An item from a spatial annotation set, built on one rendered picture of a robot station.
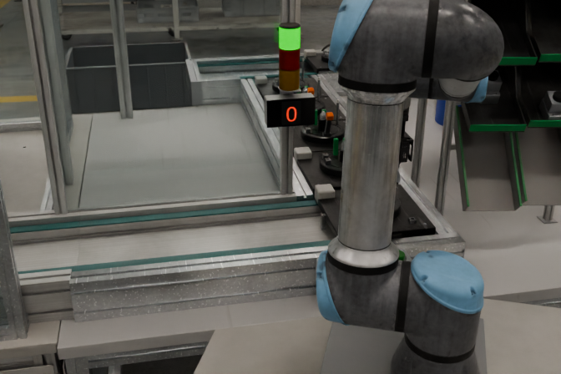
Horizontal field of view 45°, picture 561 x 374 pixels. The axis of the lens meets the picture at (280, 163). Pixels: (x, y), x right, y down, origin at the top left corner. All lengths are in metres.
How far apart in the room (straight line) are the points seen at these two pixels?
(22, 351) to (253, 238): 0.58
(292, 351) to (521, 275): 0.62
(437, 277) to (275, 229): 0.71
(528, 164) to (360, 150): 0.87
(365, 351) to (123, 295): 0.54
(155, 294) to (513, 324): 0.78
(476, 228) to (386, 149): 0.93
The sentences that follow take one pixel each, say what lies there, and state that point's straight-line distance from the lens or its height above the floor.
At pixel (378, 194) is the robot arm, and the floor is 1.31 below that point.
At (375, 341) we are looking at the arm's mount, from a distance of 1.32.
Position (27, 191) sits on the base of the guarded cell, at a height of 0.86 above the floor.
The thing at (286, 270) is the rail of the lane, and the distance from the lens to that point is 1.54.
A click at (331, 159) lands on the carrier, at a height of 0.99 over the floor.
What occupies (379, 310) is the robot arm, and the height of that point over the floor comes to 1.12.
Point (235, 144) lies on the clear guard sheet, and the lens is 1.73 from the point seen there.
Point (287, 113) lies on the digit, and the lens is 1.66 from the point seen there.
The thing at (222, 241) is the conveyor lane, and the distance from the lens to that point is 1.68.
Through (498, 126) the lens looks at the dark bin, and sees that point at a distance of 1.66.
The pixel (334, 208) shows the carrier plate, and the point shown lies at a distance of 1.72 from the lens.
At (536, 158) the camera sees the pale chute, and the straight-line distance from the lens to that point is 1.84.
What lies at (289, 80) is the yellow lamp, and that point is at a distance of 1.64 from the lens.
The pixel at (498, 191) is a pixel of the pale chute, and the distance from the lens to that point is 1.76.
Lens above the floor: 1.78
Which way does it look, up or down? 24 degrees down
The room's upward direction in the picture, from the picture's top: straight up
